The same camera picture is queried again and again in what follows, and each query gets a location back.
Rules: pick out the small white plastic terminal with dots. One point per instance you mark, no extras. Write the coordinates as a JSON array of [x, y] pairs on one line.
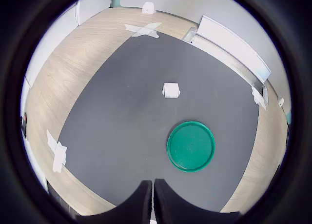
[[170, 90]]

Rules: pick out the wide white tape piece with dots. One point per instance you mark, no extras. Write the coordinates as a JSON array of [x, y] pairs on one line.
[[256, 94], [59, 158]]

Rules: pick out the narrow white tape strip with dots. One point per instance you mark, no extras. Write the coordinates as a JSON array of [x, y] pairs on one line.
[[51, 138], [151, 27], [136, 29], [263, 104]]

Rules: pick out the round green lid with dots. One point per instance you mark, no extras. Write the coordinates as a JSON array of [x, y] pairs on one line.
[[190, 146]]

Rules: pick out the small white bracket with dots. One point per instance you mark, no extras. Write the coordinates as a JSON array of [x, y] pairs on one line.
[[148, 8], [281, 102]]

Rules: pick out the wide white partition panel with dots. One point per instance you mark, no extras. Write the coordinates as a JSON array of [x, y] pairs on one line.
[[53, 38]]

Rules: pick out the narrow white partition panel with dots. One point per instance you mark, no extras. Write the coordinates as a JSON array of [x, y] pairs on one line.
[[95, 6]]

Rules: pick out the dark grey mat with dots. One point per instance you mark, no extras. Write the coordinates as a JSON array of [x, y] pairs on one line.
[[117, 111]]

